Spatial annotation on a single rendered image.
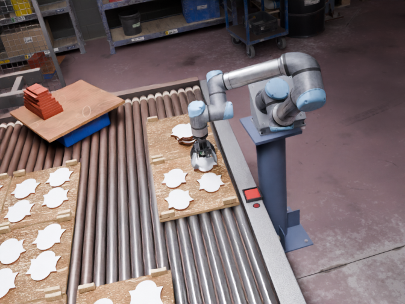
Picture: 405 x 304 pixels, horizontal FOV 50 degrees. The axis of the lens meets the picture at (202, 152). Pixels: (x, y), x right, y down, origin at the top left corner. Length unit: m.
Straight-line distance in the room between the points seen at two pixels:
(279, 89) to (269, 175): 0.62
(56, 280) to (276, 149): 1.35
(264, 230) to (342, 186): 1.69
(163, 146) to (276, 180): 0.73
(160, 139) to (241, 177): 0.55
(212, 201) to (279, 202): 0.90
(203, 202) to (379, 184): 1.84
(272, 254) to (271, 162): 0.92
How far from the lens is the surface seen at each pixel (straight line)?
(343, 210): 3.22
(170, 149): 2.27
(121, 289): 1.69
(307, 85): 1.79
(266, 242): 1.76
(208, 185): 1.98
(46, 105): 2.63
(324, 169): 3.56
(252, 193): 1.94
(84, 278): 1.80
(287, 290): 1.62
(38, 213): 2.14
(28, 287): 1.85
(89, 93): 2.80
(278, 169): 2.58
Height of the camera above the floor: 2.22
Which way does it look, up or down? 35 degrees down
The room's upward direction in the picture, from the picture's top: 9 degrees counter-clockwise
